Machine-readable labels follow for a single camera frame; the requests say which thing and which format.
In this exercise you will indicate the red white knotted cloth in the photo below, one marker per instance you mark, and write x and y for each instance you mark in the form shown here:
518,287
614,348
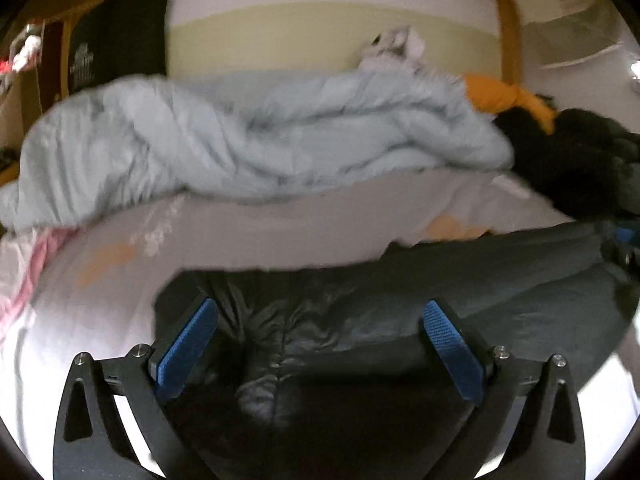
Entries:
25,55

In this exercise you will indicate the black clothing pile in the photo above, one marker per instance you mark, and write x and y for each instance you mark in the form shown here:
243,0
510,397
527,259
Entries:
565,160

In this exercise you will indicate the light blue duvet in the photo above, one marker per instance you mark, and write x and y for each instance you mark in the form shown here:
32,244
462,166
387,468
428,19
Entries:
250,135

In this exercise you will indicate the wooden bed post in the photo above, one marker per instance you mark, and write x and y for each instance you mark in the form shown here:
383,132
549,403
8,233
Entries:
509,35

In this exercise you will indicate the small white grey cloth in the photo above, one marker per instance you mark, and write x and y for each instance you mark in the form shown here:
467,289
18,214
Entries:
392,47

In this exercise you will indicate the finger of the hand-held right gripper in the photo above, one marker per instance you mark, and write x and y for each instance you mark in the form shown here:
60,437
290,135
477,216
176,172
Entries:
625,255

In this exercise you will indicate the black hanging garment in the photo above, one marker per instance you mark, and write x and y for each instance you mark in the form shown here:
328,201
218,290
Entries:
120,35

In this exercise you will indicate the orange cloth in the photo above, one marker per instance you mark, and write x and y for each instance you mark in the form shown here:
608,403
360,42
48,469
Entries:
490,92

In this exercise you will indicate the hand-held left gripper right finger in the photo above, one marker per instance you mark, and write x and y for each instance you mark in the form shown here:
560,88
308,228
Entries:
452,352

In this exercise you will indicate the dark puffer jacket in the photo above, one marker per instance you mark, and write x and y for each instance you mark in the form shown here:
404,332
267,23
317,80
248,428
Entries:
350,310

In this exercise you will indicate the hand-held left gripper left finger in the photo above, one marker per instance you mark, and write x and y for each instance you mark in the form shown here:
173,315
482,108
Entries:
186,347

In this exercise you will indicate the pink cloth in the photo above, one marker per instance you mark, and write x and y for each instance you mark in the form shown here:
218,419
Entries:
40,255

